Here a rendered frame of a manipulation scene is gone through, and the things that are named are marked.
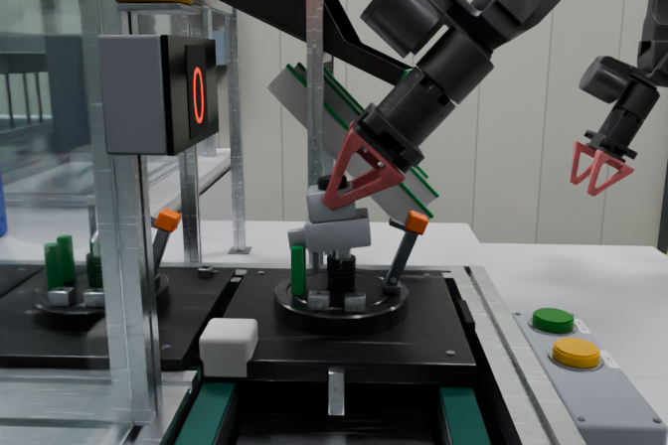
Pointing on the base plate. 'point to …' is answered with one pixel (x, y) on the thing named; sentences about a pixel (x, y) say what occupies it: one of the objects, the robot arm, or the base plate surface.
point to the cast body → (331, 222)
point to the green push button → (553, 320)
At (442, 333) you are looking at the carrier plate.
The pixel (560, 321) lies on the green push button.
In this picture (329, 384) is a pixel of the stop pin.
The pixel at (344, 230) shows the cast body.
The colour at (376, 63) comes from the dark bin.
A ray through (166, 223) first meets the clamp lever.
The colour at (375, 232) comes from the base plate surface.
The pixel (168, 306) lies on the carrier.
